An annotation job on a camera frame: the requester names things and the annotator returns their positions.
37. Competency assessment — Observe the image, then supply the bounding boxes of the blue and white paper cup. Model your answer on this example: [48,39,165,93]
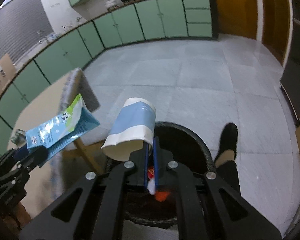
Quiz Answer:
[101,98,157,161]

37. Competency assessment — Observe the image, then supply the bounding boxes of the green milk carton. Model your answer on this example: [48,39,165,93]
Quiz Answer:
[11,129,26,146]

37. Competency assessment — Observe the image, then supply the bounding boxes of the white tissue paper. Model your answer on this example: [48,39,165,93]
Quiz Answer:
[147,177,157,195]

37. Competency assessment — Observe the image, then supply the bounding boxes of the black trash bin with bag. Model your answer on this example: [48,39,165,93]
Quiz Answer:
[104,121,217,229]

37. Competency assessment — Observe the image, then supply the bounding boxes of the green lower kitchen cabinets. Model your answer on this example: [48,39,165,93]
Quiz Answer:
[0,0,218,157]

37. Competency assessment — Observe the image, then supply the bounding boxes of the left hand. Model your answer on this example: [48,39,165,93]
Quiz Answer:
[0,202,32,239]

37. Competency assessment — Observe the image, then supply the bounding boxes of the black shoe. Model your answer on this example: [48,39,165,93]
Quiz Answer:
[215,123,238,167]

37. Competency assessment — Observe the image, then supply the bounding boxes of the cardboard box with dispenser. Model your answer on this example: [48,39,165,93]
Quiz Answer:
[0,53,17,96]

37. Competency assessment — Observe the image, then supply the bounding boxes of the grey window blind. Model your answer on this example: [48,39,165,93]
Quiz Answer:
[0,0,53,62]

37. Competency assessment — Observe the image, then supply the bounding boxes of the white cooking pot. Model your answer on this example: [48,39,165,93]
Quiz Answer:
[105,0,117,10]

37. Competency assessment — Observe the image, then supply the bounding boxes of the brown wooden door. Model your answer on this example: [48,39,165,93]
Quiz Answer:
[216,0,258,39]

